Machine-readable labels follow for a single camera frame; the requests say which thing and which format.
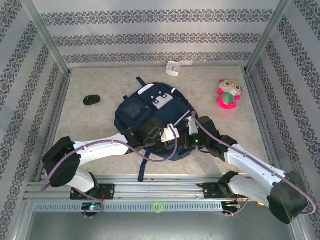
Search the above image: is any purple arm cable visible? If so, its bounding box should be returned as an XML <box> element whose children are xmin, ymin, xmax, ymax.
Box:
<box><xmin>191</xmin><ymin>111</ymin><xmax>316</xmax><ymax>218</ymax></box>
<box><xmin>41</xmin><ymin>124</ymin><xmax>180</xmax><ymax>220</ymax></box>

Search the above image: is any circuit board with wires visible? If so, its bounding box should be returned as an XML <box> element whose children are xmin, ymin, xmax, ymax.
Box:
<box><xmin>224</xmin><ymin>201</ymin><xmax>243</xmax><ymax>210</ymax></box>

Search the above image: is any navy blue backpack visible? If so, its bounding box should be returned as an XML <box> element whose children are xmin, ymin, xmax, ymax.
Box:
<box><xmin>114</xmin><ymin>76</ymin><xmax>200</xmax><ymax>183</ymax></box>

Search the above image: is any aluminium table side rail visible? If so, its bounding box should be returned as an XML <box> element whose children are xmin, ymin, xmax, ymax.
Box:
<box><xmin>243</xmin><ymin>71</ymin><xmax>285</xmax><ymax>180</ymax></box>
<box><xmin>34</xmin><ymin>71</ymin><xmax>72</xmax><ymax>181</ymax></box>

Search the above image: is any aluminium mounting rail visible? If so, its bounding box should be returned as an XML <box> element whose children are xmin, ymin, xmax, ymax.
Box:
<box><xmin>23</xmin><ymin>174</ymin><xmax>297</xmax><ymax>201</ymax></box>

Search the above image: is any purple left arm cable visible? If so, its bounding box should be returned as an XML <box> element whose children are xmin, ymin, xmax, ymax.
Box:
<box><xmin>41</xmin><ymin>124</ymin><xmax>180</xmax><ymax>220</ymax></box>

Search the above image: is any pink and white plush toy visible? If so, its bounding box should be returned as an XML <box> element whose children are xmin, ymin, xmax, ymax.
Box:
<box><xmin>216</xmin><ymin>78</ymin><xmax>243</xmax><ymax>111</ymax></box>

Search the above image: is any aluminium frame post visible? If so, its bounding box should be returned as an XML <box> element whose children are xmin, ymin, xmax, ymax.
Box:
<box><xmin>244</xmin><ymin>0</ymin><xmax>292</xmax><ymax>75</ymax></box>
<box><xmin>21</xmin><ymin>0</ymin><xmax>72</xmax><ymax>76</ymax></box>

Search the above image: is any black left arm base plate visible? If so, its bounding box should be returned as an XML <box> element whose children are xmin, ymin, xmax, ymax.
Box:
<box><xmin>69</xmin><ymin>183</ymin><xmax>116</xmax><ymax>201</ymax></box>

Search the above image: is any green tape ring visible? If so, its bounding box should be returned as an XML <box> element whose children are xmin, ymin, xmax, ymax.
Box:
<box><xmin>152</xmin><ymin>201</ymin><xmax>164</xmax><ymax>214</ymax></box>

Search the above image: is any grey slotted cable tray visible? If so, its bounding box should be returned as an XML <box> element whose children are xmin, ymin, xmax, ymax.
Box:
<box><xmin>33</xmin><ymin>201</ymin><xmax>224</xmax><ymax>213</ymax></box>

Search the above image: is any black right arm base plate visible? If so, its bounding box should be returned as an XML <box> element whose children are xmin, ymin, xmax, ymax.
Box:
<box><xmin>199</xmin><ymin>182</ymin><xmax>227</xmax><ymax>200</ymax></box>

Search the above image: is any circuit board with green light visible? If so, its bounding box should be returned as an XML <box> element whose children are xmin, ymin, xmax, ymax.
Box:
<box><xmin>81</xmin><ymin>202</ymin><xmax>103</xmax><ymax>212</ymax></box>

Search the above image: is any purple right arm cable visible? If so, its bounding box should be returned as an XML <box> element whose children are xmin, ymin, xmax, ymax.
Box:
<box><xmin>191</xmin><ymin>111</ymin><xmax>316</xmax><ymax>218</ymax></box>

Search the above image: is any small white cube clock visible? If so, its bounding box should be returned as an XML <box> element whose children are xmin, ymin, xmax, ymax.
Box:
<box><xmin>165</xmin><ymin>60</ymin><xmax>181</xmax><ymax>78</ymax></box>

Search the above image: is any black oval case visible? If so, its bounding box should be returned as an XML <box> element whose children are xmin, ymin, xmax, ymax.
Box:
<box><xmin>83</xmin><ymin>94</ymin><xmax>101</xmax><ymax>106</ymax></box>

